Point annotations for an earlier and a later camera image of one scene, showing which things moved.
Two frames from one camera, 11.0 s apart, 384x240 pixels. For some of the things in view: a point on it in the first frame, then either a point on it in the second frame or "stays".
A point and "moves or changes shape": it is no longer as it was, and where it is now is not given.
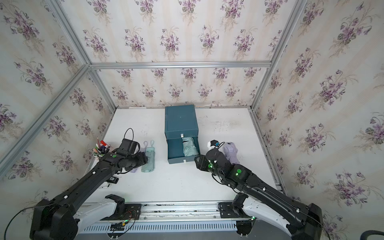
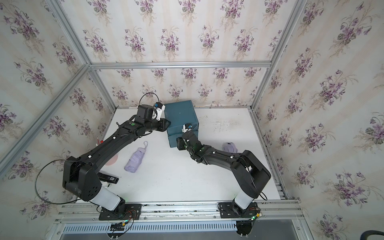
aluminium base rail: (155, 213) stays
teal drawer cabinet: (180, 122) moves or changes shape
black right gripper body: (205, 165) -> (180, 143)
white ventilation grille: (166, 226) stays
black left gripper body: (138, 160) -> (161, 126)
